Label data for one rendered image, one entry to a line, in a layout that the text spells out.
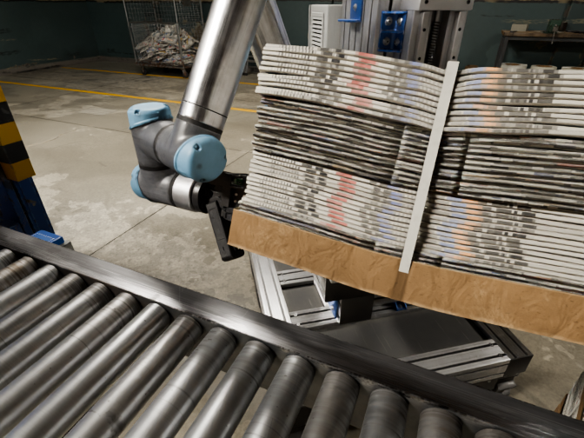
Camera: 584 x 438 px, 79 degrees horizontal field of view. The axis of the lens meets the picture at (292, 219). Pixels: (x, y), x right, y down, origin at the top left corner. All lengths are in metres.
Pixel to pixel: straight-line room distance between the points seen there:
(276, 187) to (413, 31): 0.66
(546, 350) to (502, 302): 1.52
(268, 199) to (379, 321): 1.09
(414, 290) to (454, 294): 0.04
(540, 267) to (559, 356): 1.53
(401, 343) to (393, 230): 1.03
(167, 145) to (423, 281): 0.43
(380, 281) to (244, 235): 0.15
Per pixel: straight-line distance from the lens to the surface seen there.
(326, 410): 0.50
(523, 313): 0.39
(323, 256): 0.37
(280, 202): 0.39
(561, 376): 1.83
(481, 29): 7.17
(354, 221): 0.37
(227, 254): 0.65
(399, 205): 0.36
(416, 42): 0.96
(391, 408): 0.52
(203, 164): 0.57
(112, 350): 0.61
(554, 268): 0.38
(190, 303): 0.64
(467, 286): 0.37
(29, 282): 0.81
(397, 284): 0.37
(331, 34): 1.22
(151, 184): 0.72
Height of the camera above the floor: 1.23
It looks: 31 degrees down
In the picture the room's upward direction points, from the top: straight up
